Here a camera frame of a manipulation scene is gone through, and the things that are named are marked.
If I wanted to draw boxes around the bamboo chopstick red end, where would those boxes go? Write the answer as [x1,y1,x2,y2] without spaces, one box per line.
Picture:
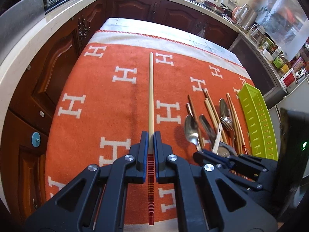
[203,88,228,144]

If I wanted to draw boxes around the red white canister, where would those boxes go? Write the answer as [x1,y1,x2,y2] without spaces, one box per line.
[280,71,296,88]

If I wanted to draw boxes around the bamboo chopstick red handle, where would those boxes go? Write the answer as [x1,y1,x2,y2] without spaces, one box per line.
[148,52,155,226]

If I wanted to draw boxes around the glass jar with handle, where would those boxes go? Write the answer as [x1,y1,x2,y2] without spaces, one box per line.
[249,24,266,45]

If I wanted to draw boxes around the green plastic utensil tray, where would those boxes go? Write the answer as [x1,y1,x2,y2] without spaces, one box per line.
[238,83,278,161]

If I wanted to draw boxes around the large steel spoon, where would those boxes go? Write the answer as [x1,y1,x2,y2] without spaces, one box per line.
[219,98,230,119]

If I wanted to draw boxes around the white ceramic spoon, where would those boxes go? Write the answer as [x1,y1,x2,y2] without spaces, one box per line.
[212,123,222,154]

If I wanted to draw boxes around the brown wooden chopstick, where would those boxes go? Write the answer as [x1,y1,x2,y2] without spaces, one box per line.
[188,94,204,150]

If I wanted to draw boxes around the orange H-pattern blanket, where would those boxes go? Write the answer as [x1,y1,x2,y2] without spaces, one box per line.
[45,29,252,199]

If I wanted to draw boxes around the steel fork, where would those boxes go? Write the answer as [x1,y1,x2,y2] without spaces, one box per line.
[219,117,235,148]

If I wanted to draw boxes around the steel electric kettle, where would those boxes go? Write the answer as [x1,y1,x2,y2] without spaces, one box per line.
[232,4,257,32]

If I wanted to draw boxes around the small steel spoon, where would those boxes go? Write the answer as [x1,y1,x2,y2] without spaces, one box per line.
[184,115,201,151]

